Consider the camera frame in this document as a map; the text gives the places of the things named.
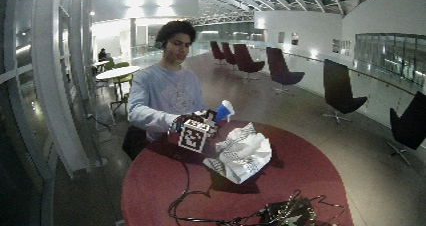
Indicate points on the white marker cube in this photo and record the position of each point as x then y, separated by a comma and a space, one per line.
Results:
194, 137

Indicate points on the the person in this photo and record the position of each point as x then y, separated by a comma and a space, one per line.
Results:
163, 92

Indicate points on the crumpled white paper bag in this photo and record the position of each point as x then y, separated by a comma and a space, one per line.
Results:
241, 154

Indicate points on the black seat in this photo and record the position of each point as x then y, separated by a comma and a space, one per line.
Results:
134, 141

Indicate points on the dark red swivel chair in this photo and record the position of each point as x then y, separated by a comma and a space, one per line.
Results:
227, 55
217, 52
245, 61

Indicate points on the purple swivel chair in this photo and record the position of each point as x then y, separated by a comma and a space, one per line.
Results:
279, 67

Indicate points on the green chair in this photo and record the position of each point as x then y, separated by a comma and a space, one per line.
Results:
122, 78

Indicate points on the white round table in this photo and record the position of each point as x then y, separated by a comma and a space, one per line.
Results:
117, 72

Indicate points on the black swivel chair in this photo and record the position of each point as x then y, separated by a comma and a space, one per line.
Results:
410, 122
338, 89

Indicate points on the black electronic device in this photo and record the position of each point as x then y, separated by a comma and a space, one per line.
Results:
287, 213

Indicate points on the white curved column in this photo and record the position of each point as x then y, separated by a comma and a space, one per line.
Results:
57, 86

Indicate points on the large glass window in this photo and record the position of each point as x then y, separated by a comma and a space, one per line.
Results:
390, 57

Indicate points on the wall picture frame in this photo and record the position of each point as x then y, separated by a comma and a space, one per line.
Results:
281, 37
294, 38

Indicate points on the wall handrail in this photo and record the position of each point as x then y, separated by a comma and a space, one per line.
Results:
354, 71

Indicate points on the wall poster group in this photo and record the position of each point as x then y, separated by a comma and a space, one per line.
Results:
340, 47

